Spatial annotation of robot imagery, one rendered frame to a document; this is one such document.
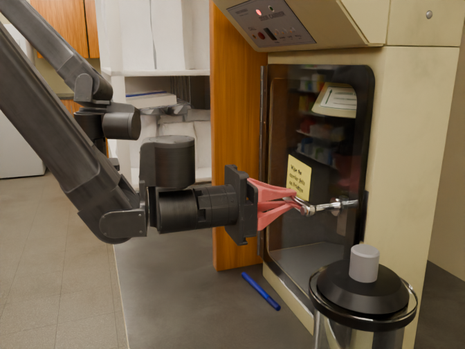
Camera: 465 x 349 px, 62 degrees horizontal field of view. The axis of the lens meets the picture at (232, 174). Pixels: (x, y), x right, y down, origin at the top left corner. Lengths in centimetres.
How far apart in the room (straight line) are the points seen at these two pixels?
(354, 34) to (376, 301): 28
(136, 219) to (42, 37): 53
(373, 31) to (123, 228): 37
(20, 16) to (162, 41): 85
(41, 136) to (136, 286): 47
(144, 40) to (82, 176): 133
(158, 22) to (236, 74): 95
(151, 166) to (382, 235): 31
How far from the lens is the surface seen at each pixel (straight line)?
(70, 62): 86
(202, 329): 74
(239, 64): 80
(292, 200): 56
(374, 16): 48
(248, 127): 82
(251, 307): 79
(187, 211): 50
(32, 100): 49
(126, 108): 80
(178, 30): 168
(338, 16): 48
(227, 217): 52
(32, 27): 94
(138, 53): 179
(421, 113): 54
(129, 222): 49
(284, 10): 55
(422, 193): 58
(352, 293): 41
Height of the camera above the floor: 139
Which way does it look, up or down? 16 degrees down
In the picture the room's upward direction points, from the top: straight up
